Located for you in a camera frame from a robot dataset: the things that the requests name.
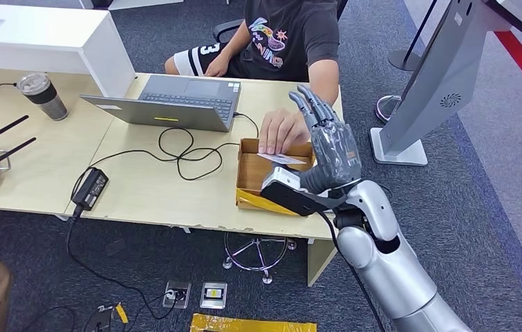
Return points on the person's right hand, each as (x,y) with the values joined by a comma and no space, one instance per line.
(217,66)

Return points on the grey kiosk stand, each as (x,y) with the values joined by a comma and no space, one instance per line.
(444,73)

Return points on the black office chair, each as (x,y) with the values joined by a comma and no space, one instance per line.
(224,28)

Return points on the dark stanchion with base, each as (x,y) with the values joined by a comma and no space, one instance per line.
(401,60)

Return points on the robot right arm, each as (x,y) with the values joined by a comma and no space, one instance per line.
(393,275)

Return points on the white ID card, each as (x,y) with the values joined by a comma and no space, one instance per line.
(283,159)

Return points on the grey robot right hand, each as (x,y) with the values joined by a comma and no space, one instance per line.
(336,151)

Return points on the cardboard organizer box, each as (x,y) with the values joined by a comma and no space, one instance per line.
(254,174)

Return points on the grey clip with yellow tag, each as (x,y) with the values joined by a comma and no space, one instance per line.
(122,314)

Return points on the beige desk leg panel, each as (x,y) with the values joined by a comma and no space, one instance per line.
(318,263)

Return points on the yellow sticker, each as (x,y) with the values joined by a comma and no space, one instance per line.
(166,119)

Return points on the chrome round base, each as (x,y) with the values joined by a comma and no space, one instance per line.
(383,111)

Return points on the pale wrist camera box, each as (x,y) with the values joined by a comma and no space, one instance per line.
(281,178)

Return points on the person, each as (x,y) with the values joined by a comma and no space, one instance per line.
(288,41)

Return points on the black power adapter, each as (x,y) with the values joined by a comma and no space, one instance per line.
(90,189)

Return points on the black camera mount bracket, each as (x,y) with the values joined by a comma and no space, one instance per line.
(297,201)

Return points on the grey laptop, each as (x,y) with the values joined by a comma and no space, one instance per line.
(173,113)

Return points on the person's left hand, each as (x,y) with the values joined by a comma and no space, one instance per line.
(283,130)

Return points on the silver closed socket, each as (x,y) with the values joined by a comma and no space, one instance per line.
(213,303)

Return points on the white desk shelf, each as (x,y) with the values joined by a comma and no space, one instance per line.
(36,37)

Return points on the tumbler with clear lid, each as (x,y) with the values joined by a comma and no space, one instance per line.
(46,100)

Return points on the person's left forearm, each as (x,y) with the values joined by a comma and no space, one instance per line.
(325,85)

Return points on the silver socket with plug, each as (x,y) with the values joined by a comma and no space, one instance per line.
(186,301)

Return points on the chrome stool base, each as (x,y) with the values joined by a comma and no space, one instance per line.
(267,278)

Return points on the person's right forearm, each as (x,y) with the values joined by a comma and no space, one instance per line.
(235,41)

